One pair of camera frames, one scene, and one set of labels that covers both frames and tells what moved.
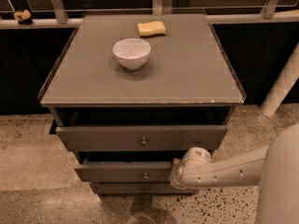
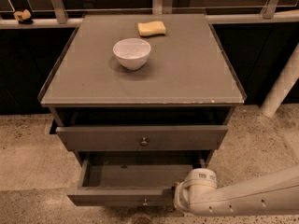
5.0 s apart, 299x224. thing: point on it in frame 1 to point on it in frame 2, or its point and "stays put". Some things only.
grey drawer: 126,166 to 127,185
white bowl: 132,52 stays put
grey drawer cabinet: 133,92 stays put
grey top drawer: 144,138 stays put
